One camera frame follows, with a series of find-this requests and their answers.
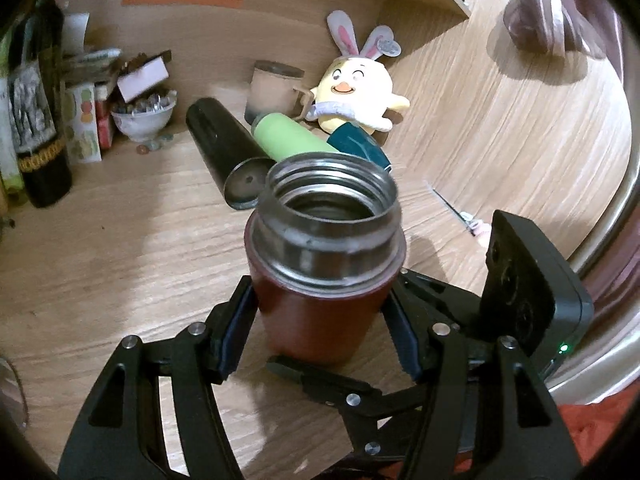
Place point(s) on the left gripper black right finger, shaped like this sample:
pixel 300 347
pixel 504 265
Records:
pixel 519 432

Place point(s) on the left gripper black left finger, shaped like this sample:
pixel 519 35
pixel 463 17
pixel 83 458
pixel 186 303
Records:
pixel 118 433

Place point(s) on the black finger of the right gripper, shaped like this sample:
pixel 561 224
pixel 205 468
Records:
pixel 345 393
pixel 457 304

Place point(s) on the red steel thermos cup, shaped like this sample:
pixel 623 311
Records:
pixel 324 245

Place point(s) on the teal hexagonal cup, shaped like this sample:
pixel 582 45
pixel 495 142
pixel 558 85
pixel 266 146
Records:
pixel 353 140

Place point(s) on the yellow chick bunny plush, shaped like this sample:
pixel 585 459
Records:
pixel 356 87

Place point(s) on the green cylindrical bottle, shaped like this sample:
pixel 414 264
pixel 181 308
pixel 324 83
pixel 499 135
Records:
pixel 281 137

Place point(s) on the black cylindrical thermos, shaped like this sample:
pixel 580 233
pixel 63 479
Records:
pixel 238 165

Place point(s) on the beige mug with lid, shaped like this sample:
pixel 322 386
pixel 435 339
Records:
pixel 277 88

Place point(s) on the fruit pattern box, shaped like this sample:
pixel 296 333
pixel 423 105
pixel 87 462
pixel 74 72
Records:
pixel 80 125

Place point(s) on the white bowl of pebbles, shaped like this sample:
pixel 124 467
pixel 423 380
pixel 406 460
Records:
pixel 142 121

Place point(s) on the red small box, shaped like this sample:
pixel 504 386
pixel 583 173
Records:
pixel 103 117

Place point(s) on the white open small box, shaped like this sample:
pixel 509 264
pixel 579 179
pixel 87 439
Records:
pixel 147 75

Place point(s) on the stack of papers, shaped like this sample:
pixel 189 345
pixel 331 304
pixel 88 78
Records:
pixel 93 66

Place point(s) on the dark wine bottle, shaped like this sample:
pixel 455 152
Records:
pixel 34 84

